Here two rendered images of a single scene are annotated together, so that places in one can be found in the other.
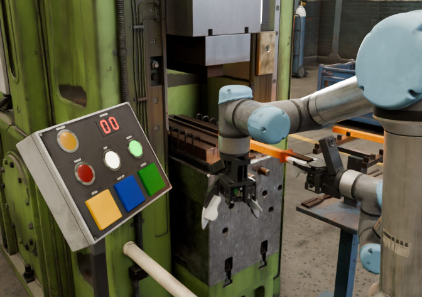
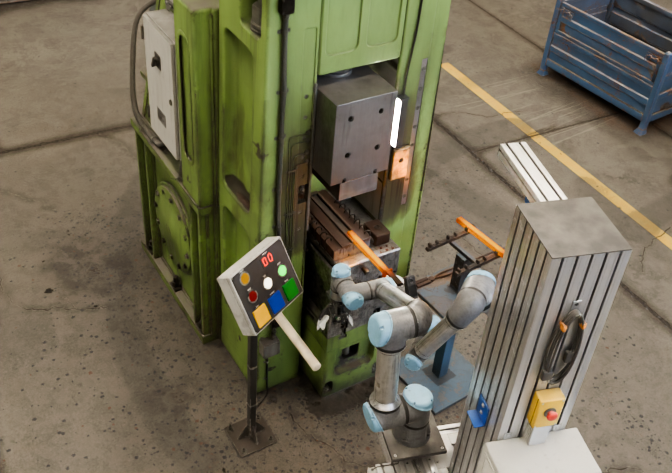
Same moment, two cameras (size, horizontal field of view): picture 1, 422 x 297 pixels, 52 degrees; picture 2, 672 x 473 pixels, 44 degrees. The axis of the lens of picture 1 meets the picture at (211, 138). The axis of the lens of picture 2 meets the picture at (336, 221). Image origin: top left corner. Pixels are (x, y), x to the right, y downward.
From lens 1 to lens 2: 253 cm
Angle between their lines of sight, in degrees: 21
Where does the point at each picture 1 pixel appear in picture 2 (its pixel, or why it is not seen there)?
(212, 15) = (346, 170)
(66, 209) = (242, 316)
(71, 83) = (235, 175)
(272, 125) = (353, 303)
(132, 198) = (277, 306)
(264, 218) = not seen: hidden behind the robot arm
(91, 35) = (257, 179)
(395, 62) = (375, 332)
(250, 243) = (364, 311)
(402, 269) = (377, 391)
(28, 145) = (224, 282)
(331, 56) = not seen: outside the picture
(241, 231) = not seen: hidden behind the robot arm
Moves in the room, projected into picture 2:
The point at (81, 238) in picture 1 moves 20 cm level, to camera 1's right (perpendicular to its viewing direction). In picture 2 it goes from (249, 331) to (297, 338)
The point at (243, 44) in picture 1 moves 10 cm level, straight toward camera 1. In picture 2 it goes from (372, 180) to (367, 193)
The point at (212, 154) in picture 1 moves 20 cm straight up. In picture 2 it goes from (339, 253) to (342, 219)
